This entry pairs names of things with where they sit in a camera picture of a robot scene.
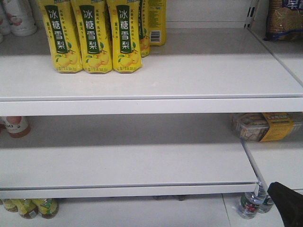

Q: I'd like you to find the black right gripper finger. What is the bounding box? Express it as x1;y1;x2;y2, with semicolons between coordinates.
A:
267;182;303;227

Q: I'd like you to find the white peach drink bottle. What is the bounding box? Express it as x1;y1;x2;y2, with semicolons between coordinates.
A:
2;0;37;36

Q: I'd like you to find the yellow lemon tea bottle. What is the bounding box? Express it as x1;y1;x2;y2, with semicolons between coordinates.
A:
1;199;18;212
17;199;39;219
31;198;59;219

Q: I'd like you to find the yellow pear drink carton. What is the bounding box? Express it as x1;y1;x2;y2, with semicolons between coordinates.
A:
71;0;113;74
149;0;167;46
138;0;150;58
37;0;83;73
107;0;143;73

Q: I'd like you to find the white metal shelving unit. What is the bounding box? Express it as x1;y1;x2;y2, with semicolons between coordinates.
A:
0;0;303;227

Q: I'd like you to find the clear water bottle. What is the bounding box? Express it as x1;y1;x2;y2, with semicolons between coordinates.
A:
238;192;266;219
258;194;274;213

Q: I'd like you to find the clear plastic cookie box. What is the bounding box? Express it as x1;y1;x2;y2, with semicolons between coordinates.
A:
231;112;303;142

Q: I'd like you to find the orange C100 juice bottle right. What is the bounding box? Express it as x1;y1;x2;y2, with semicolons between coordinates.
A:
0;116;31;138

